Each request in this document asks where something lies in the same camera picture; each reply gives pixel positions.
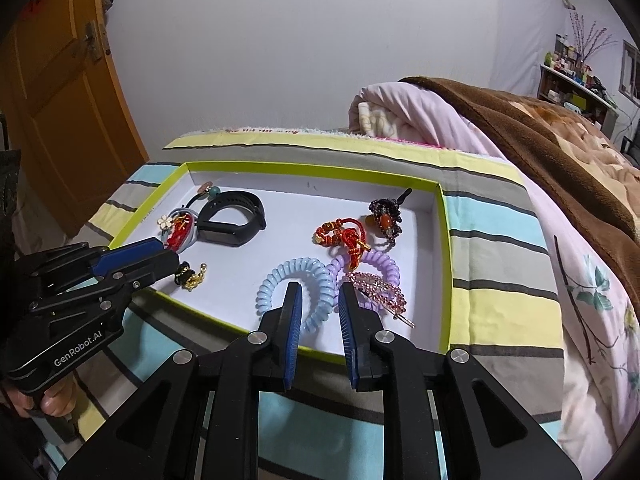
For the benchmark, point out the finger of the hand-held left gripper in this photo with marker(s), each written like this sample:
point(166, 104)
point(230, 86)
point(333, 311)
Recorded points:
point(160, 265)
point(135, 255)

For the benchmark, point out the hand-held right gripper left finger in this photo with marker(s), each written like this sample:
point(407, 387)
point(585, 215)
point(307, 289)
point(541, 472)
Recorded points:
point(294, 330)

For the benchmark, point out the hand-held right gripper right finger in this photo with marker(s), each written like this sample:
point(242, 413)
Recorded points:
point(347, 330)

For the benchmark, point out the pink rhinestone hair clip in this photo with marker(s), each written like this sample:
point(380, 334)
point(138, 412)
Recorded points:
point(380, 290)

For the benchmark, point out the black wristband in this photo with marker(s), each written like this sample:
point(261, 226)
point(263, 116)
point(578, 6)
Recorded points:
point(250, 205)

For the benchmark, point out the lime green cardboard box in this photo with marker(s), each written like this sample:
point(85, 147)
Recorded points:
point(310, 220)

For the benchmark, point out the person's left hand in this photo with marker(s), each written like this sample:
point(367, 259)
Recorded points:
point(55, 400)

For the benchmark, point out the dark beaded ornament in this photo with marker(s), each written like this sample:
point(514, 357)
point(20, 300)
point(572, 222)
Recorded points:
point(387, 220)

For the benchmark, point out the orange wooden door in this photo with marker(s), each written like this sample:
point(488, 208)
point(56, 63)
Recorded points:
point(55, 135)

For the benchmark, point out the cream knitted cloth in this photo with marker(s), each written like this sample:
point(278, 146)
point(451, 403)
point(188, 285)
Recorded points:
point(377, 119)

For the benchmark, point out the metal door lock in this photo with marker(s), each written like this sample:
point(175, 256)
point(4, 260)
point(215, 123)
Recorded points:
point(92, 42)

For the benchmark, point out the pink floral quilt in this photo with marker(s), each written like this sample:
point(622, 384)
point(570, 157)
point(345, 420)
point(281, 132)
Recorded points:
point(590, 350)

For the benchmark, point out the brown fleece blanket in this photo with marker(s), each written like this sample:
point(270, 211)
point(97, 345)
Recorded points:
point(550, 160)

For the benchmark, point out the row of small shelf bottles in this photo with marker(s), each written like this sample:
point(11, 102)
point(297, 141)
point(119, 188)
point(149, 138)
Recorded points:
point(570, 60)

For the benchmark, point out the pink blossom branches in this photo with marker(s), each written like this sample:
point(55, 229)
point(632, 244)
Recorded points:
point(592, 40)

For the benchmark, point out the window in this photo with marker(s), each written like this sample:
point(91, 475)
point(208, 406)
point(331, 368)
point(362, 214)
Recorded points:
point(631, 72)

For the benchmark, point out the white wall shelf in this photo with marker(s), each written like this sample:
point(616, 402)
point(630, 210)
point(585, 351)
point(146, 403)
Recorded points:
point(575, 90)

